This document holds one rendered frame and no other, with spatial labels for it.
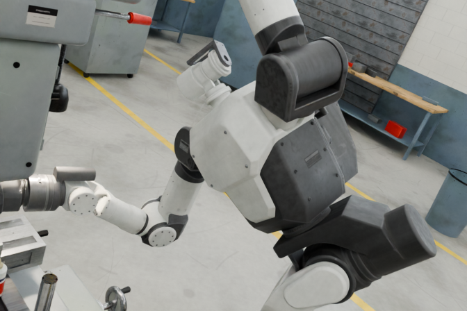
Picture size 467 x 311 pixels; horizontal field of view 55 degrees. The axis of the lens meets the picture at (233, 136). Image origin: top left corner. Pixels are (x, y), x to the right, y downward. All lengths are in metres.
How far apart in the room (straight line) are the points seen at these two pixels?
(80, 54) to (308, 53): 4.99
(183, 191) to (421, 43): 7.36
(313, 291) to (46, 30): 0.72
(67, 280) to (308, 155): 1.01
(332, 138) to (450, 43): 7.26
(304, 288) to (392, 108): 7.53
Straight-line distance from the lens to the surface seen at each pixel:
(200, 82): 0.98
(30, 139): 1.00
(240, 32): 6.97
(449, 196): 5.32
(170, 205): 1.24
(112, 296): 1.75
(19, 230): 1.38
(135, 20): 0.98
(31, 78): 0.93
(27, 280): 1.46
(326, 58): 0.82
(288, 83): 0.76
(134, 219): 1.25
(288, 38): 0.82
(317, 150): 0.93
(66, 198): 1.16
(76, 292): 1.61
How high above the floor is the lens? 1.88
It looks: 21 degrees down
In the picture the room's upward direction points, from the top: 21 degrees clockwise
